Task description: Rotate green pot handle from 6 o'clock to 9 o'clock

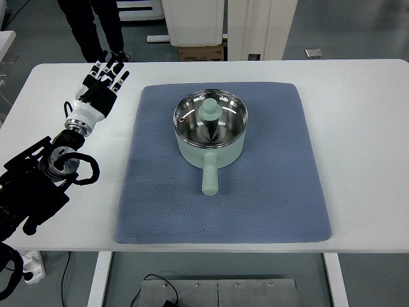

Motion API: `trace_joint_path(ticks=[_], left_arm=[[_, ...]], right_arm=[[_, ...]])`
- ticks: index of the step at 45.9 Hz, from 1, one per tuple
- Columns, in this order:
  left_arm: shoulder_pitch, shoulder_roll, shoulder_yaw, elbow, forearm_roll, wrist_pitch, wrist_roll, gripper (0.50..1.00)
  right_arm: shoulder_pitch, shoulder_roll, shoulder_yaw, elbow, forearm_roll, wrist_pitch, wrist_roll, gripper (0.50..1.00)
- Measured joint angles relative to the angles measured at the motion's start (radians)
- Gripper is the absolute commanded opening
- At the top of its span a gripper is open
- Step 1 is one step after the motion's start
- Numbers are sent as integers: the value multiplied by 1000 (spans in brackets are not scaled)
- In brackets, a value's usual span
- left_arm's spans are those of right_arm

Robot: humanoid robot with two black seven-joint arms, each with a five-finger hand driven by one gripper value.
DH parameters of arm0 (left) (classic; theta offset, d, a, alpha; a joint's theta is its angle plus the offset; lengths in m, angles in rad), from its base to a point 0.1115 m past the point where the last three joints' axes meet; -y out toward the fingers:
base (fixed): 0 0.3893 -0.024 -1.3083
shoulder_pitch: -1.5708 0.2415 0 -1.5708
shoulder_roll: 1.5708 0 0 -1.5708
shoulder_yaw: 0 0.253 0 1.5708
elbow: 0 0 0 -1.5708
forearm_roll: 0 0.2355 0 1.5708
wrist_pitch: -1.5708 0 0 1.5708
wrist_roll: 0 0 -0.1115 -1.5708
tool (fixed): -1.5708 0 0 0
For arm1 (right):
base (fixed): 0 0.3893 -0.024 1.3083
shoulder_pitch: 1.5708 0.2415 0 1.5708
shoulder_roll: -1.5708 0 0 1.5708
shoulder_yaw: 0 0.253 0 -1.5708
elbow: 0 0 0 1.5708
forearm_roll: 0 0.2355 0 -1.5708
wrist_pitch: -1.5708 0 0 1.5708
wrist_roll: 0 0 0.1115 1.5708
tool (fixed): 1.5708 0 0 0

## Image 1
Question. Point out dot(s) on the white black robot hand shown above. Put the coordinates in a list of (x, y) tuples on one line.
[(96, 95)]

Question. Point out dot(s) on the green pot with handle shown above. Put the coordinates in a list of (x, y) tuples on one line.
[(210, 160)]

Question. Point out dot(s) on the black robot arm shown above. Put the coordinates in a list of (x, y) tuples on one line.
[(33, 188)]

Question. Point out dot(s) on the white table foot bar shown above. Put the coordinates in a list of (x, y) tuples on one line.
[(158, 39)]

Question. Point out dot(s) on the person in black clothes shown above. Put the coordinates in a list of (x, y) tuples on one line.
[(80, 16)]

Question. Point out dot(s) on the cardboard box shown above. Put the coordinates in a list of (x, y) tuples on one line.
[(202, 53)]

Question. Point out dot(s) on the white appliance top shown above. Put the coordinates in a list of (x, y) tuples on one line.
[(140, 10)]

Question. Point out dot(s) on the white cabinet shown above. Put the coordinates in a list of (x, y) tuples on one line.
[(194, 23)]

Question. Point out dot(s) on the white power strip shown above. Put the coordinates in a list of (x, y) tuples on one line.
[(33, 268)]

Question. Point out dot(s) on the white table leg left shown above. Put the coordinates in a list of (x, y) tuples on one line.
[(100, 279)]

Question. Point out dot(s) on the white table leg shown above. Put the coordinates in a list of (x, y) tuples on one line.
[(100, 279), (335, 280)]

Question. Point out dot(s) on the grey floor object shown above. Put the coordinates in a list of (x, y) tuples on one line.
[(313, 53)]

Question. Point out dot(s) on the metal floor plate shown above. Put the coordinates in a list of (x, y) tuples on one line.
[(219, 292)]

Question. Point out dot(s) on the white table leg right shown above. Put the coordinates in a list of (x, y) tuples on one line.
[(335, 280)]

